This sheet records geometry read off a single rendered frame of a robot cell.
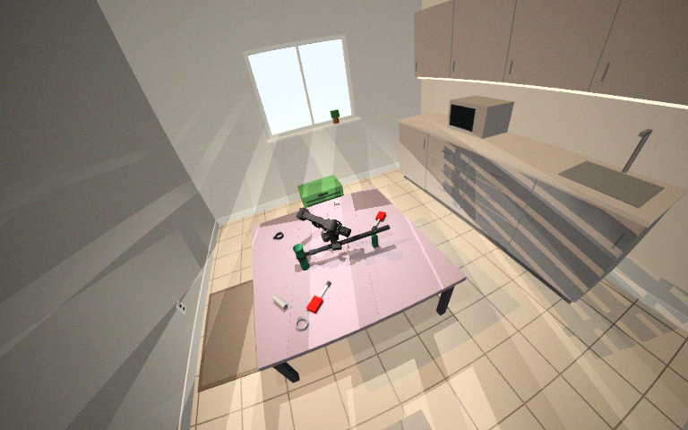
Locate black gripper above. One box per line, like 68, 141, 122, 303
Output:
330, 232, 342, 251

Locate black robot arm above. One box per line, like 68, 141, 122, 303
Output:
296, 207, 351, 243

